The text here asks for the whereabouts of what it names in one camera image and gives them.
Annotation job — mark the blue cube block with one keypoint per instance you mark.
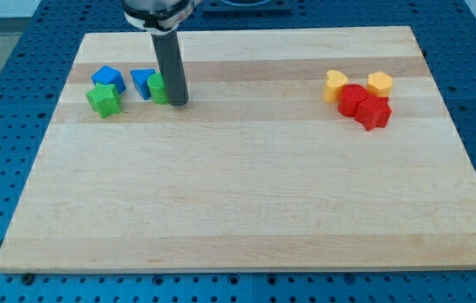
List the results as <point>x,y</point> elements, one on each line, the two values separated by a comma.
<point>108,75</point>

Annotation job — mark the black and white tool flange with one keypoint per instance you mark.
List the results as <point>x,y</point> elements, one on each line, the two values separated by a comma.
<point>158,16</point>

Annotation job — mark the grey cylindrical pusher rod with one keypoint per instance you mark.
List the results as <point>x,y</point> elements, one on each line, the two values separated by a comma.
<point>171,67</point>

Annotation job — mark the wooden board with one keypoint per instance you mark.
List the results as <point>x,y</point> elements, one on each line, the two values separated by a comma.
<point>256,173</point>

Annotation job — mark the yellow heart block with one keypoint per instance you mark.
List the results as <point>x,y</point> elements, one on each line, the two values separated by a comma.
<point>334,82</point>

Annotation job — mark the red star block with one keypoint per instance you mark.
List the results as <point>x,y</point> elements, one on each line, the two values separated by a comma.
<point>373,112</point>

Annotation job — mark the blue triangle block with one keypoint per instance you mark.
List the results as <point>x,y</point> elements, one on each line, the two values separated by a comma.
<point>140,78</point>

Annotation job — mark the green cylinder block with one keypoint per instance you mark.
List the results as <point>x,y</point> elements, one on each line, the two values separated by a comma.
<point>157,89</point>

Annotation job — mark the yellow hexagon block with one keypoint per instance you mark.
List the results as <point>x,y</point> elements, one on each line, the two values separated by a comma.
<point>379,84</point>

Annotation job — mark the green star block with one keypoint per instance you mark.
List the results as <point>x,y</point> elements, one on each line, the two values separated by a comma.
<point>104,99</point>

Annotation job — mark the red cylinder block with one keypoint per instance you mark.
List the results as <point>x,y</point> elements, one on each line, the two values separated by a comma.
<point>351,95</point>

